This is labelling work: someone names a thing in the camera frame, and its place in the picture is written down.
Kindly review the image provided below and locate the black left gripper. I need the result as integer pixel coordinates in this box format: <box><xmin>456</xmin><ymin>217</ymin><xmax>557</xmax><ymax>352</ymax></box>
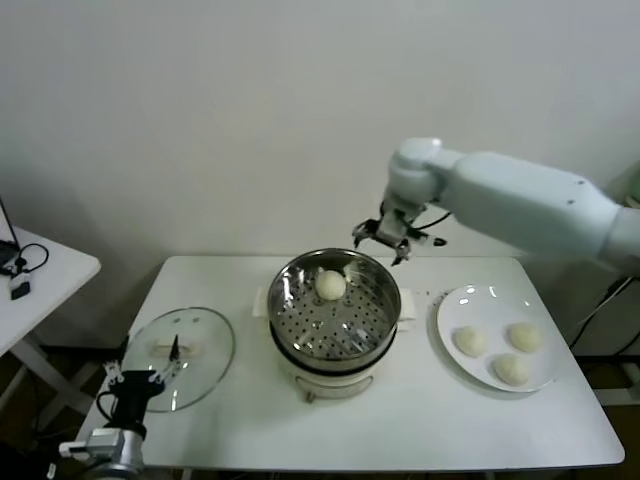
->
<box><xmin>102</xmin><ymin>333</ymin><xmax>184</xmax><ymax>432</ymax></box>

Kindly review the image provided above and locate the white round plate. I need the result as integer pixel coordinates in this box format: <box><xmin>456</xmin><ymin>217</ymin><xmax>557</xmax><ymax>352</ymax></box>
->
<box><xmin>433</xmin><ymin>284</ymin><xmax>558</xmax><ymax>393</ymax></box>

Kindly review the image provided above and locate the white side table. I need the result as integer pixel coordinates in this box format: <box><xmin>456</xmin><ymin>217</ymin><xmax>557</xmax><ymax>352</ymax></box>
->
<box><xmin>0</xmin><ymin>224</ymin><xmax>102</xmax><ymax>436</ymax></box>

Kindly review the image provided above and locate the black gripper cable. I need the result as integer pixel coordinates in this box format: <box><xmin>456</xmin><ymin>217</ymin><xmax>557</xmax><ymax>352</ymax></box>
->
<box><xmin>413</xmin><ymin>211</ymin><xmax>454</xmax><ymax>248</ymax></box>
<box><xmin>95</xmin><ymin>389</ymin><xmax>126</xmax><ymax>427</ymax></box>

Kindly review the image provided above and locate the stainless steel steamer basket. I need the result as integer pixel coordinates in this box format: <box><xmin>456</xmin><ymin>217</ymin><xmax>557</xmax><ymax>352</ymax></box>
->
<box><xmin>254</xmin><ymin>248</ymin><xmax>419</xmax><ymax>370</ymax></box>

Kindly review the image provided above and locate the glass pot lid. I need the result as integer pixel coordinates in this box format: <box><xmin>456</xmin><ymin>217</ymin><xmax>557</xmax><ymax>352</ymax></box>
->
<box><xmin>118</xmin><ymin>306</ymin><xmax>237</xmax><ymax>414</ymax></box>

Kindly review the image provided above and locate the white electric cooker base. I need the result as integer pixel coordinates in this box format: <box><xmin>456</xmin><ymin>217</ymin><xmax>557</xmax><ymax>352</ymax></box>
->
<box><xmin>269</xmin><ymin>322</ymin><xmax>399</xmax><ymax>404</ymax></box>

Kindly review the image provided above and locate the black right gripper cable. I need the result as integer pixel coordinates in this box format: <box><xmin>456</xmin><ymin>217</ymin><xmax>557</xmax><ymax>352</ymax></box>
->
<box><xmin>413</xmin><ymin>211</ymin><xmax>454</xmax><ymax>248</ymax></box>

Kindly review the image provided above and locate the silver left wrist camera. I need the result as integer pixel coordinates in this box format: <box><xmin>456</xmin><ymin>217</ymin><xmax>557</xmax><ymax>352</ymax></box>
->
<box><xmin>58</xmin><ymin>428</ymin><xmax>125</xmax><ymax>458</ymax></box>

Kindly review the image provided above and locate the white steamed baozi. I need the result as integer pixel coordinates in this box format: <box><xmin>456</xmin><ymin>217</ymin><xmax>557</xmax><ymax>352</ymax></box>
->
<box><xmin>314</xmin><ymin>269</ymin><xmax>347</xmax><ymax>304</ymax></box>
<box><xmin>452</xmin><ymin>325</ymin><xmax>489</xmax><ymax>360</ymax></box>
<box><xmin>507</xmin><ymin>322</ymin><xmax>546</xmax><ymax>355</ymax></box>
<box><xmin>492</xmin><ymin>352</ymin><xmax>531</xmax><ymax>388</ymax></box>

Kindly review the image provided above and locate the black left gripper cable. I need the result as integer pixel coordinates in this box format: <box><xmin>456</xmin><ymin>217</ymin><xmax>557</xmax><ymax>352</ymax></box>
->
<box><xmin>95</xmin><ymin>389</ymin><xmax>126</xmax><ymax>427</ymax></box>

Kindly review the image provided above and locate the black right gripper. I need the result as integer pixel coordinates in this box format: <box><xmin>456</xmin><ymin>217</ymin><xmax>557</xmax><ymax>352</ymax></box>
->
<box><xmin>351</xmin><ymin>198</ymin><xmax>427</xmax><ymax>267</ymax></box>

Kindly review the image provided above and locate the black looped cable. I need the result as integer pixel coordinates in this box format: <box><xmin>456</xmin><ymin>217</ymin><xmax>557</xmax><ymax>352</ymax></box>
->
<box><xmin>12</xmin><ymin>243</ymin><xmax>50</xmax><ymax>278</ymax></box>

